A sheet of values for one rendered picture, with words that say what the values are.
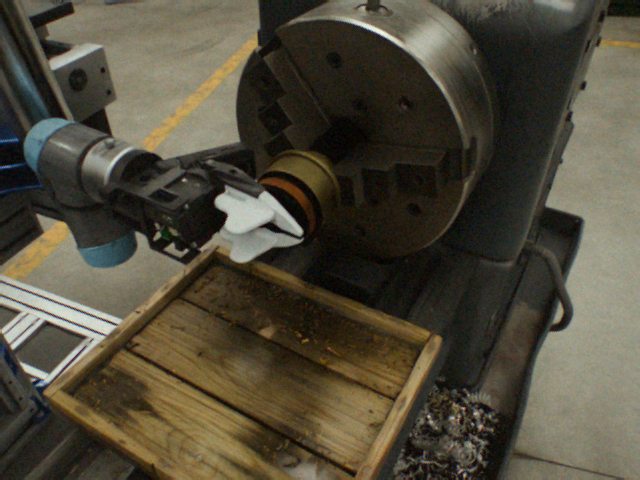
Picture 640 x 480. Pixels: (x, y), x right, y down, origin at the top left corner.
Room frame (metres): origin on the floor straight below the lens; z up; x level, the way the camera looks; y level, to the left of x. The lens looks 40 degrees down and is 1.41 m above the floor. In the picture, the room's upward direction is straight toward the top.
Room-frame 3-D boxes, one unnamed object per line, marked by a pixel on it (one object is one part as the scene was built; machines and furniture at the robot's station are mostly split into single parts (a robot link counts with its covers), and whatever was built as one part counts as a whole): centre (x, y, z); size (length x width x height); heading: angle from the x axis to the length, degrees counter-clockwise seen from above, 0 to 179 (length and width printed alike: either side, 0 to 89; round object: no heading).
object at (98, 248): (0.56, 0.30, 0.98); 0.11 x 0.08 x 0.11; 37
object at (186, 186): (0.46, 0.16, 1.08); 0.12 x 0.09 x 0.08; 58
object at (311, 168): (0.47, 0.03, 1.08); 0.09 x 0.09 x 0.09; 61
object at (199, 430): (0.38, 0.08, 0.89); 0.36 x 0.30 x 0.04; 60
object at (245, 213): (0.40, 0.07, 1.10); 0.09 x 0.06 x 0.03; 58
